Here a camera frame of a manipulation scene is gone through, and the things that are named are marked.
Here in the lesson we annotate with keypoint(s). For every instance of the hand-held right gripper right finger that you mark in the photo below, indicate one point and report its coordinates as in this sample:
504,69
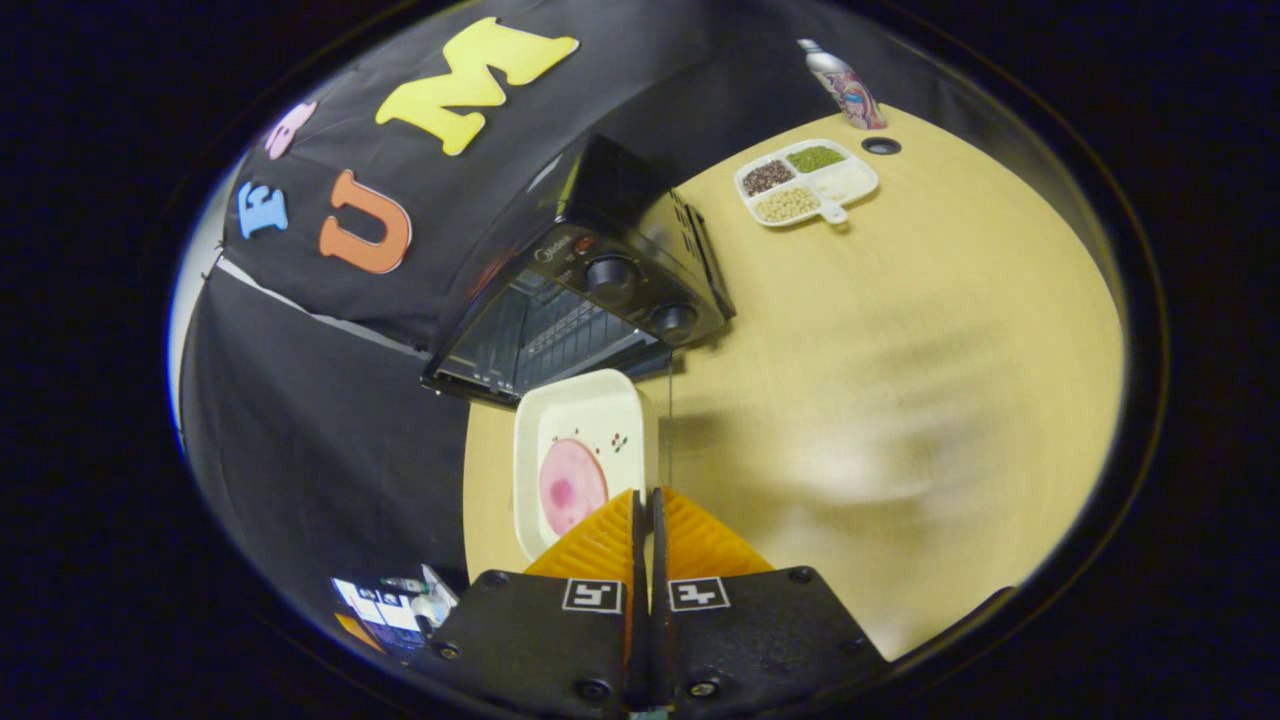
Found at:
760,630

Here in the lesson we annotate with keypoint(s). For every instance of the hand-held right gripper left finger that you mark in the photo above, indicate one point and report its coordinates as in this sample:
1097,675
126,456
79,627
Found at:
540,640

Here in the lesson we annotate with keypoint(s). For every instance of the pink ham slice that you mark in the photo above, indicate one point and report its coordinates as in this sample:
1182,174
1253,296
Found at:
572,488

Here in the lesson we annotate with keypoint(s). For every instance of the white square plate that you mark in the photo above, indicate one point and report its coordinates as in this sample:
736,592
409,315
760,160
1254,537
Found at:
590,405

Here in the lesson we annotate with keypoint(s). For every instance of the black electric oven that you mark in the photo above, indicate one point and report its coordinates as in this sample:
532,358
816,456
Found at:
610,210

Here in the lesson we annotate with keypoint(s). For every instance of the white and blue clutter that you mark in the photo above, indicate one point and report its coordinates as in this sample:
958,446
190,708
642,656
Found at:
390,610

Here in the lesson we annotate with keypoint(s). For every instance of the black backdrop cloth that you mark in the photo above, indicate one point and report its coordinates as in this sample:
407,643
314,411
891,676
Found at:
330,450

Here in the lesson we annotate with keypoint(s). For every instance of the white divided snack plate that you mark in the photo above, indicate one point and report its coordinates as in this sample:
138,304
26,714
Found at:
840,180

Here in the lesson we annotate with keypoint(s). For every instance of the silver printed bottle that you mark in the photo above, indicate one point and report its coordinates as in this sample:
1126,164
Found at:
850,95

